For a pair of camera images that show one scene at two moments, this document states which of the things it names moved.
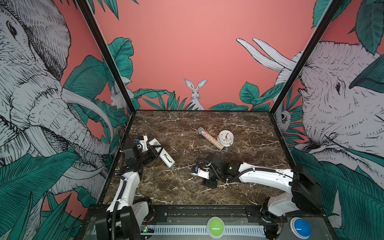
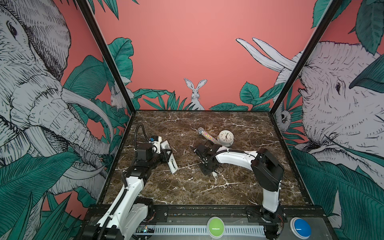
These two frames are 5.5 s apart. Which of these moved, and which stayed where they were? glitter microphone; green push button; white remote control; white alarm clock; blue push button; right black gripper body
Moved: white remote control; right black gripper body
Stayed: glitter microphone; white alarm clock; blue push button; green push button
